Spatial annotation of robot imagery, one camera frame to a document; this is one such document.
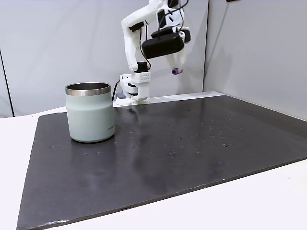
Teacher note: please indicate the purple pen grip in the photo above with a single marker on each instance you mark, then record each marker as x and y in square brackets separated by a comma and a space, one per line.
[177, 71]

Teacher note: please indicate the pale green steel cup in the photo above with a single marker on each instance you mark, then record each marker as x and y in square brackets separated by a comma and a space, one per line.
[90, 115]

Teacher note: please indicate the grey plug block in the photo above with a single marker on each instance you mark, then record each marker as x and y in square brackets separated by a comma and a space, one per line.
[120, 96]

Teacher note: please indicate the black table mat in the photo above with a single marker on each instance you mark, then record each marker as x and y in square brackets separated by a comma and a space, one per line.
[156, 153]

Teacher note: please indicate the black oval camera box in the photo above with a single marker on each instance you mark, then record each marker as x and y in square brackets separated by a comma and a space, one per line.
[163, 46]

